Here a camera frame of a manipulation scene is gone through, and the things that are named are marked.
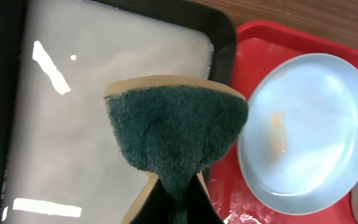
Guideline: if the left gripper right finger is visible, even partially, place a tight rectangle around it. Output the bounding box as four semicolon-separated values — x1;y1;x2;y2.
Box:
185;174;224;224

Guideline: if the red plastic tray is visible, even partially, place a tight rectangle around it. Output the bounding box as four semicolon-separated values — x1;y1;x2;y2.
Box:
208;21;358;224

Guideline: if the green yellow sponge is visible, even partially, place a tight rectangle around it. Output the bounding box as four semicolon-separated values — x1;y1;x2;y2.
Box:
104;75;248;223

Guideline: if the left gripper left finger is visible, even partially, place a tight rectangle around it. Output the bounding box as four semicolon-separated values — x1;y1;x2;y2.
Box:
132;177;175;224

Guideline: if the light blue front plate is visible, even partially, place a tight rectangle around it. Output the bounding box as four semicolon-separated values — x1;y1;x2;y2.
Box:
237;53;358;215

